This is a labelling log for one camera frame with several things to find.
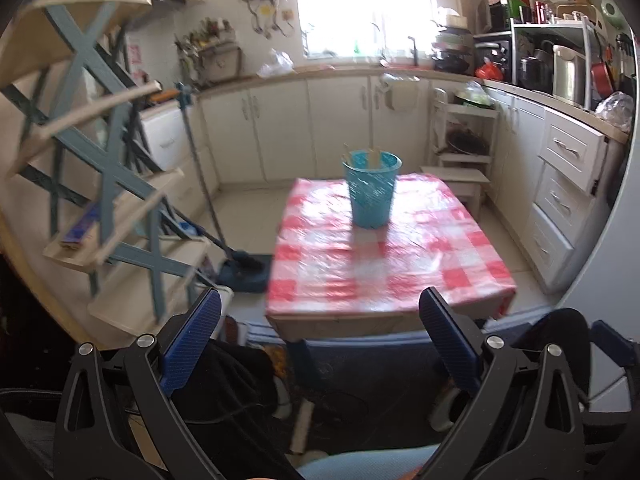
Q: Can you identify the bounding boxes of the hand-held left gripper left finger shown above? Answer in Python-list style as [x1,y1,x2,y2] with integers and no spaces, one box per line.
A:
[52,287,226,480]

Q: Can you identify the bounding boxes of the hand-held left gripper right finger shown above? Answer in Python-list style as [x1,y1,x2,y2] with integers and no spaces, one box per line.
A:
[417,286,587,480]

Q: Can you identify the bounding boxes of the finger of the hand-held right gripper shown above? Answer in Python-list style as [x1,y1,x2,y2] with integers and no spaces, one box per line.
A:
[589,319,640,406]
[514,306,592,361]

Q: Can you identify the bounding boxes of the teal perforated utensil holder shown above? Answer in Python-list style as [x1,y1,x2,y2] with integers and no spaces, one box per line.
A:
[342,149,403,230]

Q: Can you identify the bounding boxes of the bundle of wooden chopsticks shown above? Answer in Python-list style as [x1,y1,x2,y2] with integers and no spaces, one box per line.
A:
[342,143,385,171]

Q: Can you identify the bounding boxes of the black cloth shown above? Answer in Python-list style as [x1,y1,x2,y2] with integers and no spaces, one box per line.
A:
[170,337,281,480]

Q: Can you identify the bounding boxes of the black and white shoe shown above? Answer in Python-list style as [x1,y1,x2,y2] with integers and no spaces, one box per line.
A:
[429,385,468,433]

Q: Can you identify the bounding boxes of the cream drawer unit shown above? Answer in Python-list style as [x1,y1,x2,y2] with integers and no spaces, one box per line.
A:
[137,105,221,201]
[482,87,613,293]

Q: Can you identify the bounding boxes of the pink checkered plastic tablecloth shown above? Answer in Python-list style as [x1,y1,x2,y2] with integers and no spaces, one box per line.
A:
[265,172,518,318]

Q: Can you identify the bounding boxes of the person's light blue trousers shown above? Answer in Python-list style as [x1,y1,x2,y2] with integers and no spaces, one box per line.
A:
[295,445,441,480]

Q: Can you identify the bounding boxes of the blue packet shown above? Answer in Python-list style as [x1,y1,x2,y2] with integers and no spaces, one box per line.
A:
[60,202,106,248]

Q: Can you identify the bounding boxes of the white step stool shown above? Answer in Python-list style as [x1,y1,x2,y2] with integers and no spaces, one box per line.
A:
[420,166,492,221]

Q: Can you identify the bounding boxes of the folding wooden rack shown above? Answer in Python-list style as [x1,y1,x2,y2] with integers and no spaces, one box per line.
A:
[0,0,236,341]

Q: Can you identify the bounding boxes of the dark wok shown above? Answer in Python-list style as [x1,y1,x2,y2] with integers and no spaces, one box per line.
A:
[435,127,491,156]

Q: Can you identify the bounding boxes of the white trolley cart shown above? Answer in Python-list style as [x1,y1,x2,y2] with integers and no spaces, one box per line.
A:
[430,87,501,166]

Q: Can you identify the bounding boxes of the clear plastic bag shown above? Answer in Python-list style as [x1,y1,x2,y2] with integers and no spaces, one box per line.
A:
[594,91,636,128]

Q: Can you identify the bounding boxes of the cream base cabinets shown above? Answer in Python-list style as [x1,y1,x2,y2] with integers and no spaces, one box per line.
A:
[197,75,436,183]

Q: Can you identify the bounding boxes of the bagged green vegetables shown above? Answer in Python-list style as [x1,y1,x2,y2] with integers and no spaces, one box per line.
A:
[452,82,496,108]

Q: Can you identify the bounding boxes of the white hanging bag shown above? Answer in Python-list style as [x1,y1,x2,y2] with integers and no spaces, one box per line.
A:
[377,74,421,113]

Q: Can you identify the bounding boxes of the white electric water boiler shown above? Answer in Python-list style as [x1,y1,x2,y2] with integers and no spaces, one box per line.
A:
[552,45,593,109]

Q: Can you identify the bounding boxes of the red saucepan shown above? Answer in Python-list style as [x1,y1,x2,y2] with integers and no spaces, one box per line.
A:
[590,50,618,98]

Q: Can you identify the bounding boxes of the black rice cooker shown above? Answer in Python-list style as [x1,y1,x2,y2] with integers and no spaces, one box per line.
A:
[517,50,556,92]

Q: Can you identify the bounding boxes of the red plastic bag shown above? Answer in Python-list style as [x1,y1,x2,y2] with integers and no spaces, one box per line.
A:
[475,60,505,82]

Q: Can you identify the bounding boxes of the hanging metal tray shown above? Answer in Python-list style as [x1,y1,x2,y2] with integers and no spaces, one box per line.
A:
[200,47,243,83]

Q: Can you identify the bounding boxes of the stack of pots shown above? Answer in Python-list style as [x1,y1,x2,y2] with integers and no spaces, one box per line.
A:
[431,27,473,73]

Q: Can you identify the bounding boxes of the black toaster oven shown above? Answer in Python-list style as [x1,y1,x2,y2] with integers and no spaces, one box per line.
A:
[474,42,513,81]

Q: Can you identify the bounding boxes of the white plastic bag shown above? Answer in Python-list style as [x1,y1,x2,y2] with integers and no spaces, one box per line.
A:
[257,49,295,78]

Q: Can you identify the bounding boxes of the white shelf rack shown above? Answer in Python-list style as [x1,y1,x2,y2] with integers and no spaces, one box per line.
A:
[510,15,603,111]

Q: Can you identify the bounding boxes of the black microwave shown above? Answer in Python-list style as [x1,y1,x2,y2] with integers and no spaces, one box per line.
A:
[477,0,511,36]

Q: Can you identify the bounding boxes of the kitchen window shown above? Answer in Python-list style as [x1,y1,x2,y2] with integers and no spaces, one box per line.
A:
[292,0,441,58]

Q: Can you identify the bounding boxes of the wall utensil rack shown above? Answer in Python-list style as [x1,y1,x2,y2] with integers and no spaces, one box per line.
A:
[175,17,238,58]

